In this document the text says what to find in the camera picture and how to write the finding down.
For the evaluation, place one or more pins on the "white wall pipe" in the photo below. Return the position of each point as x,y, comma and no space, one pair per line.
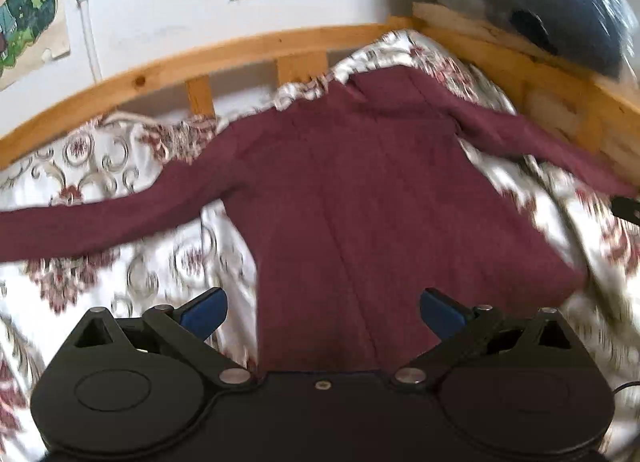
90,42

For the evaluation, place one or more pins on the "anime character poster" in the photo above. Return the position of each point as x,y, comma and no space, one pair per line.
33,33

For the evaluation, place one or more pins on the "white floral satin bedspread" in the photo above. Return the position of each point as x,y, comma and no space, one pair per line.
42,300

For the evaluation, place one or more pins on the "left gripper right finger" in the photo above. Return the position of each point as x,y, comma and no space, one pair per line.
463,332

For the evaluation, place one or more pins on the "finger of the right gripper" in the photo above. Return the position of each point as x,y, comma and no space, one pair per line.
625,208

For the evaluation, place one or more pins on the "maroon long-sleeve garment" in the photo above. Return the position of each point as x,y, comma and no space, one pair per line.
351,205

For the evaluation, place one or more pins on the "wooden bed frame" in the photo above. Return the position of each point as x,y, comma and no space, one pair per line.
599,115

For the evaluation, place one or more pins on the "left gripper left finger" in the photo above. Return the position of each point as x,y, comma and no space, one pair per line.
182,333

